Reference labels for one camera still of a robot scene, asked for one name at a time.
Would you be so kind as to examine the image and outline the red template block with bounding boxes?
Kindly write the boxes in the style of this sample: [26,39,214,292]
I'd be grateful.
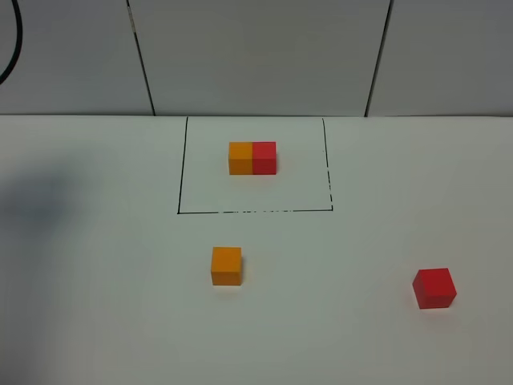
[252,142,277,175]

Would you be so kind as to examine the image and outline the orange template block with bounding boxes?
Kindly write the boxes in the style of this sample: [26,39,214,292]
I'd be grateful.
[228,142,253,175]

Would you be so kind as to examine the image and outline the black left camera cable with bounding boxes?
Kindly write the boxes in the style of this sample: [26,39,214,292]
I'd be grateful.
[0,0,24,85]

